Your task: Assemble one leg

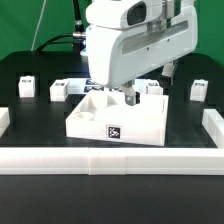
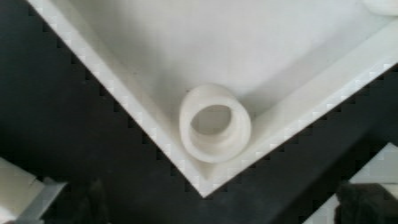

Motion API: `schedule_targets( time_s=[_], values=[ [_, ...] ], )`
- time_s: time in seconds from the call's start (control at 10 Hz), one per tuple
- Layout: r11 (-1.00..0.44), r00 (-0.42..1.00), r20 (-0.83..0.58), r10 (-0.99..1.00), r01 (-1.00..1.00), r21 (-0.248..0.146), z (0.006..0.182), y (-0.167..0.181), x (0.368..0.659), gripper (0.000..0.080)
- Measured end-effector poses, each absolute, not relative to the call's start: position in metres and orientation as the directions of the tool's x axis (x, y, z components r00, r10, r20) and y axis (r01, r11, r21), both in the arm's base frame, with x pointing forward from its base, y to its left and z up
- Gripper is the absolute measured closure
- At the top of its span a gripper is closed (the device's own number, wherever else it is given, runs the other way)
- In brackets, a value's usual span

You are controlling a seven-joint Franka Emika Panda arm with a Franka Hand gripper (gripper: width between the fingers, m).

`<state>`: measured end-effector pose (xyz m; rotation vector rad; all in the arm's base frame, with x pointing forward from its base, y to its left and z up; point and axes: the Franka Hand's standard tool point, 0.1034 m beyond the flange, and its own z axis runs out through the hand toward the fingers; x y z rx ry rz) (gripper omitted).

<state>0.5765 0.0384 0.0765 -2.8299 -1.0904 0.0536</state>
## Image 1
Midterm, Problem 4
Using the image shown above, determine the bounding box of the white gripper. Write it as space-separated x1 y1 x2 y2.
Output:
86 0 198 106

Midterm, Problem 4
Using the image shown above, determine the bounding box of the white square tabletop tray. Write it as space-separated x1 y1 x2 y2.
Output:
66 90 168 146

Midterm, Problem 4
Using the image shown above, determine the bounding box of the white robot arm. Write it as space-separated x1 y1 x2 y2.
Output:
86 0 198 106

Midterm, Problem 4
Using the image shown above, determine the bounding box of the fiducial marker sheet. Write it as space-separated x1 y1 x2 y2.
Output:
66 77 152 96

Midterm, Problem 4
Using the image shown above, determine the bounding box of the white right fence wall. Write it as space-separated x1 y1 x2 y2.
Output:
202 109 224 149

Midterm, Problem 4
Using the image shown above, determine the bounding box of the white fence wall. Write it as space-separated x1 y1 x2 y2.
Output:
202 109 224 149
0 147 224 175
0 107 10 137

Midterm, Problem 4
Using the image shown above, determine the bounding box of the black cable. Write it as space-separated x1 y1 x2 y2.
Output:
34 32 88 53

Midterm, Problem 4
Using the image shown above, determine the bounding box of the white cable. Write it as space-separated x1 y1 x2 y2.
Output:
30 0 48 52

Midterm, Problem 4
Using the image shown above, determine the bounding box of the white left fence wall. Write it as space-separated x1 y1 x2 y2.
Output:
0 107 10 137

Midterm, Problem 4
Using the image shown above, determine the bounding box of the white front fence wall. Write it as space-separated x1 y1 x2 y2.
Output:
0 147 224 175

